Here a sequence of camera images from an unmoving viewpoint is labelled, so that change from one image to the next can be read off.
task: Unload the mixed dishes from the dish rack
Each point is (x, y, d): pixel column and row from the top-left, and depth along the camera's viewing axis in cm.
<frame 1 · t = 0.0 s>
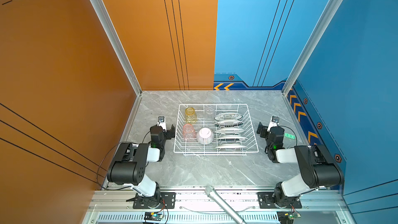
left hand: (164, 123, 95), fingers open
right hand: (267, 124, 93), fingers open
green plastic block: (289, 136, 99), on the table

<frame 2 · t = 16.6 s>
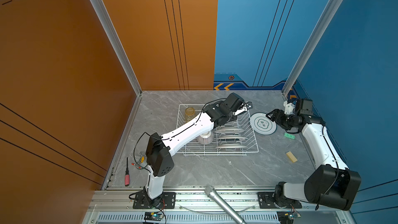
left hand: (229, 103, 79), fingers closed
right hand: (270, 117, 83), fingers open
red handled screwdriver: (127, 176, 82), on the table
wooden block: (291, 156, 88), on the table
the other named things where they were.

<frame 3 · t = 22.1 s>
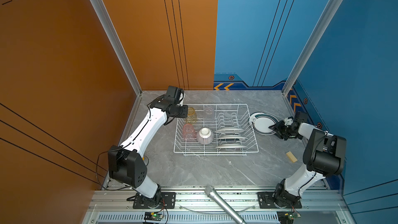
left hand: (184, 110, 84), fingers open
right hand: (270, 128, 95), fingers open
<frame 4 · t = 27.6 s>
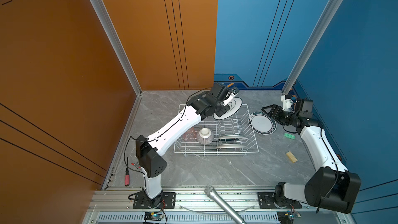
left hand: (223, 100, 77), fingers closed
right hand: (265, 111, 82), fingers open
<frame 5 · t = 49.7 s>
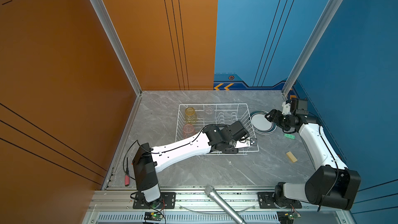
left hand: (234, 138, 74), fingers open
right hand: (270, 118, 84), fingers open
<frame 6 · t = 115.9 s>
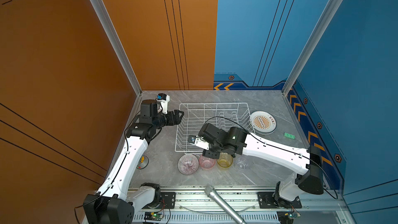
left hand: (177, 111, 77), fingers open
right hand: (205, 145, 73), fingers open
yellow plastic cup: (225, 159, 86), point 2 cm above the table
pink plastic cup: (206, 163, 87), on the table
